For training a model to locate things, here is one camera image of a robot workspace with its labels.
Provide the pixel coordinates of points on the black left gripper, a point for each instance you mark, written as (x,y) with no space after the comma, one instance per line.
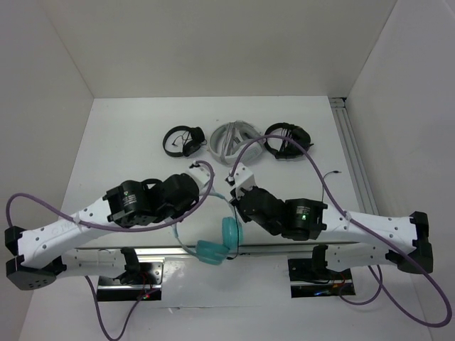
(186,204)

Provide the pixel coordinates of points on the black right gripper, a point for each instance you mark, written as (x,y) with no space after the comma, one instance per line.
(234,200)

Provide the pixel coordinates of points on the teal white cat-ear headphones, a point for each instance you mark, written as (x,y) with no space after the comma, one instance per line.
(226,248)

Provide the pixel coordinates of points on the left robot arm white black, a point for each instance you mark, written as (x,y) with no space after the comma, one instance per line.
(45,254)

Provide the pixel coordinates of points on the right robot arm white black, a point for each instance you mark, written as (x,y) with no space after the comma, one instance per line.
(346,240)

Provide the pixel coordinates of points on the small black headphones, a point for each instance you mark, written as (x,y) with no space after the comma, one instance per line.
(192,139)

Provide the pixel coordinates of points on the large black headset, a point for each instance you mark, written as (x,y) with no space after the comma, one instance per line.
(287,149)

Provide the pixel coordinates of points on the white grey gaming headset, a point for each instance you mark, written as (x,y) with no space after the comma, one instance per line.
(229,140)

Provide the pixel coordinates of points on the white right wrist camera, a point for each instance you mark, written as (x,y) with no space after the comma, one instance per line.
(241,181)

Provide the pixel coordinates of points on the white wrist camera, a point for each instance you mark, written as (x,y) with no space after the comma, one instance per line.
(241,181)
(202,173)

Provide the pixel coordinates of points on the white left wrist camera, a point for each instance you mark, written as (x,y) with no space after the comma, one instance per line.
(202,173)

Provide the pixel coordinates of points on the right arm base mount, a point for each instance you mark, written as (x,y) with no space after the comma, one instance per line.
(307,281)

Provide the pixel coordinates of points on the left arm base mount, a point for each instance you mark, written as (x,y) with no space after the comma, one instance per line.
(137,280)

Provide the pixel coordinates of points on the aluminium rail right side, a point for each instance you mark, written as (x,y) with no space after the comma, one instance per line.
(351,150)

